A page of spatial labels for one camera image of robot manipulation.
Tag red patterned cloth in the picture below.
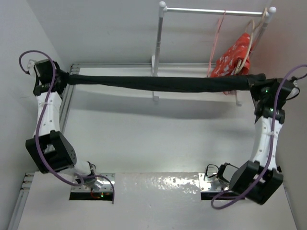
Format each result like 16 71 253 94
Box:
210 42 250 78

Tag metal base plate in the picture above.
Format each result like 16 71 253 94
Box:
71 173 115 193
198 173 229 192

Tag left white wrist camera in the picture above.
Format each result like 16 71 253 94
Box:
27 59 36 78

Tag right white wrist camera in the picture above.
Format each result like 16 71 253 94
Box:
287 76 300 100

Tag aluminium frame rail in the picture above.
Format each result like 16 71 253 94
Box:
7 63 208 230

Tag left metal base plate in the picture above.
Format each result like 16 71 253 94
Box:
71 173 115 193

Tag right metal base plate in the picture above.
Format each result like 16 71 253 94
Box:
198 173 229 192

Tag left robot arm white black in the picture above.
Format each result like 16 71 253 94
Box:
25 59 95 187

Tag white clothes rack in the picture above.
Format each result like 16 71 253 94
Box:
149 1 277 106

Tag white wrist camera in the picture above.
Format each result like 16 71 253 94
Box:
287 76 300 100
27 59 36 78

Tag wooden hanger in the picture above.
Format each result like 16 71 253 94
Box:
233 8 267 75

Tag black trousers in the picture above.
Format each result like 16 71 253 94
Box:
62 74 270 93

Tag pink wire hanger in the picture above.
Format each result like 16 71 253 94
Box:
207 10 226 77

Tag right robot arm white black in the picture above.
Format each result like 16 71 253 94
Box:
211 77 300 209

